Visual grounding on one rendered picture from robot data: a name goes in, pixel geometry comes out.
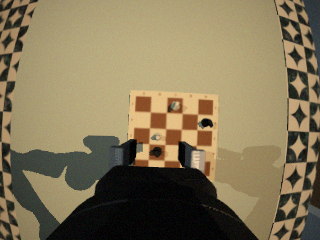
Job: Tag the brown and cream chessboard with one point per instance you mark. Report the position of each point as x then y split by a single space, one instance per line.
150 112

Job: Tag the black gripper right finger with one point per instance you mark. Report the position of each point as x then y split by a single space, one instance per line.
190 157

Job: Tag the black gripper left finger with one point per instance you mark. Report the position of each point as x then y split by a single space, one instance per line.
123 154

